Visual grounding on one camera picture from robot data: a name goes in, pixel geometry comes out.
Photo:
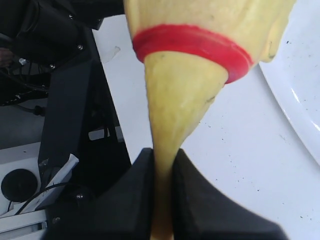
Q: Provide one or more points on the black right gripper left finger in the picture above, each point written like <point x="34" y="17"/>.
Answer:
<point x="124" y="212"/>

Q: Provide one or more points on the yellow rubber chicken toy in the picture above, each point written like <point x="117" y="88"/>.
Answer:
<point x="190" y="50"/>

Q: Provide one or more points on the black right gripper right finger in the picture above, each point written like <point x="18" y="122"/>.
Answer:
<point x="202" y="212"/>

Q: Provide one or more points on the white square plate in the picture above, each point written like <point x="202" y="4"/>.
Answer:
<point x="294" y="74"/>

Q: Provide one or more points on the black round base disc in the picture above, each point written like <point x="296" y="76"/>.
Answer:
<point x="19" y="185"/>

